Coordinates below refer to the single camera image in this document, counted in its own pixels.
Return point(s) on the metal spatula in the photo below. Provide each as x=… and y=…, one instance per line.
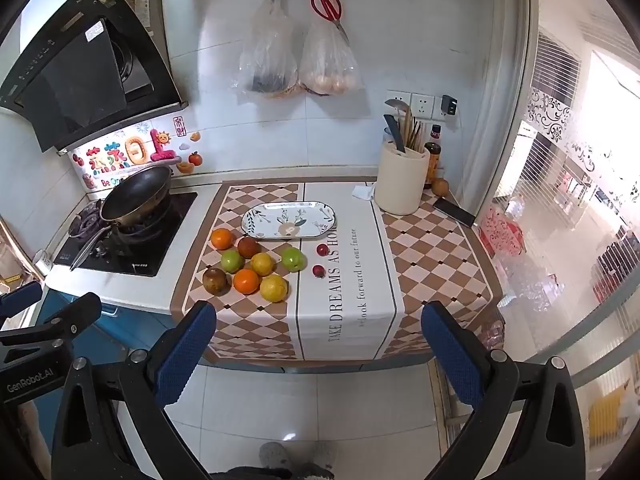
x=397, y=107

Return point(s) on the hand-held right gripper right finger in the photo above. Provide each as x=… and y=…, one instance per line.
x=450, y=355

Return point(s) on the black smartphone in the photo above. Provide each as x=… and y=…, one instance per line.
x=454, y=211

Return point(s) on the black plug adapter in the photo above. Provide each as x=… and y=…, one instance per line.
x=450, y=105

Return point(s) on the yellow citrus fruit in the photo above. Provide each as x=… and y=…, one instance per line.
x=274, y=288
x=262, y=263

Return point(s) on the black gas stove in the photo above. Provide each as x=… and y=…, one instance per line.
x=150, y=245

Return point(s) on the reddish brown round fruit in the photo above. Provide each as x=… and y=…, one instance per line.
x=248, y=247

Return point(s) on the bundle of wooden chopsticks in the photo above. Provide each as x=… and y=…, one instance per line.
x=414, y=132

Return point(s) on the dark sauce bottle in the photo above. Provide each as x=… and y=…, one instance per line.
x=433, y=162

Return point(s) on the plastic bag with dark contents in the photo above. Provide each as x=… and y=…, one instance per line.
x=267, y=50

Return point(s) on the orange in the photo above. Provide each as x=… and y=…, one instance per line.
x=221, y=238
x=246, y=281

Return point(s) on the cream utensil holder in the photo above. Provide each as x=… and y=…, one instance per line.
x=400, y=185

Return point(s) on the dark frying pan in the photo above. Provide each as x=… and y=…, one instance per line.
x=135, y=192

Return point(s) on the colourful wall stickers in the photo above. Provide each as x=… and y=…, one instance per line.
x=135, y=152

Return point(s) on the grey fluffy slipper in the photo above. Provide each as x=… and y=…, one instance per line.
x=275, y=456

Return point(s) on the plastic bag with round produce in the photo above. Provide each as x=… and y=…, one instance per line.
x=327, y=60

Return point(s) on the red cherry tomato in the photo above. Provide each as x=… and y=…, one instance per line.
x=318, y=271
x=321, y=249

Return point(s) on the white tissue paper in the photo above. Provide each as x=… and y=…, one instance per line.
x=362, y=192

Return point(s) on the blue base cabinet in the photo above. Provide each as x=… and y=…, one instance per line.
x=130, y=330

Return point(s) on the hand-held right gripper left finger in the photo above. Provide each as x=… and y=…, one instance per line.
x=187, y=347

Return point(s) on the green apple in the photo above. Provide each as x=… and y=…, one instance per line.
x=232, y=261
x=293, y=259

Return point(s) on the black range hood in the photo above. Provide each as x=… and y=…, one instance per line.
x=75, y=70

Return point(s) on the checkered table mat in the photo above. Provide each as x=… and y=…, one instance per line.
x=350, y=285

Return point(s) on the red paper window decal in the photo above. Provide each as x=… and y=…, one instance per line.
x=502, y=235

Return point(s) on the small brown round fruit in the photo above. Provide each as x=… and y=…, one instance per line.
x=440, y=186

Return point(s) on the dark brown round fruit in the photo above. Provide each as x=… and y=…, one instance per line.
x=216, y=281

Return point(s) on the white wall socket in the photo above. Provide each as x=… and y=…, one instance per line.
x=437, y=110
x=398, y=103
x=423, y=106

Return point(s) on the glass sliding door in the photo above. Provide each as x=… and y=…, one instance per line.
x=575, y=185

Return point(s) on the floral ceramic plate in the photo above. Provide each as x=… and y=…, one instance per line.
x=280, y=220

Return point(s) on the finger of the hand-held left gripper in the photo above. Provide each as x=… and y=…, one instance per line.
x=22, y=294
x=75, y=310

